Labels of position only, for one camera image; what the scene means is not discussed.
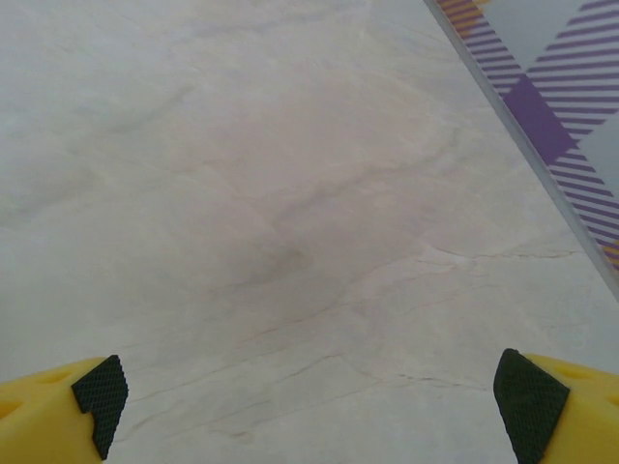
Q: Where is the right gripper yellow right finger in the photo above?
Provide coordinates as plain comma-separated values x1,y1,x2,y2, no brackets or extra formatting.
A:
492,347,619,464

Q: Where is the aluminium frame rail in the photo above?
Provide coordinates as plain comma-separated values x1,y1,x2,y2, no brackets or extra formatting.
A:
424,0,619,291

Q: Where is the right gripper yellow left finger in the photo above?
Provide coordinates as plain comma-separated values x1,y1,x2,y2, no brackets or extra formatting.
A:
0,354,131,464

